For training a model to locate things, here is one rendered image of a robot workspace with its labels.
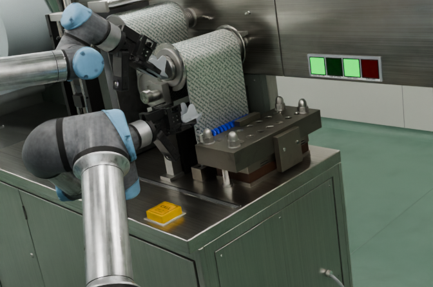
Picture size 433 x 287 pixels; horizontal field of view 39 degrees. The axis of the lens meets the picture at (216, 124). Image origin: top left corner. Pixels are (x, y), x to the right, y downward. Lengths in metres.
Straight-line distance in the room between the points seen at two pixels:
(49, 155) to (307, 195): 0.87
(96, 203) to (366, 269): 2.02
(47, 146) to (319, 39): 0.91
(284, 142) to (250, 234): 0.29
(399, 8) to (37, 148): 0.97
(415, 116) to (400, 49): 2.86
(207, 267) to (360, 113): 3.32
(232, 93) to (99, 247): 0.92
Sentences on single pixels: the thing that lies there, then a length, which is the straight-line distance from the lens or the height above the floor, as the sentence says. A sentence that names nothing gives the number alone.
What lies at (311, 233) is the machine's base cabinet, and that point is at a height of 0.69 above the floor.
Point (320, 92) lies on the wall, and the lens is 4.94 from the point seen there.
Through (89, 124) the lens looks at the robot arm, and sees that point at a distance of 1.26.
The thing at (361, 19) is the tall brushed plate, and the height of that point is 1.32.
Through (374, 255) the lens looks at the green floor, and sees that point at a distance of 3.13.
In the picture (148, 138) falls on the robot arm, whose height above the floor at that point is 1.10.
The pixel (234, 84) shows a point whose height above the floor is 1.15.
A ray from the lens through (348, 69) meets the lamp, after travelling 1.79.
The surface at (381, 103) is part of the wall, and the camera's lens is 4.65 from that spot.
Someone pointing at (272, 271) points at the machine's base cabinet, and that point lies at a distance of 1.81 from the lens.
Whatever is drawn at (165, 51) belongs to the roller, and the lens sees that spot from 1.80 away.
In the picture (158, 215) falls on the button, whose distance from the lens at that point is 1.63.
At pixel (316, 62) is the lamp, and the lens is 1.85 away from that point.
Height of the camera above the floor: 1.61
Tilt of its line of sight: 17 degrees down
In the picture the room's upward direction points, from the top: 9 degrees counter-clockwise
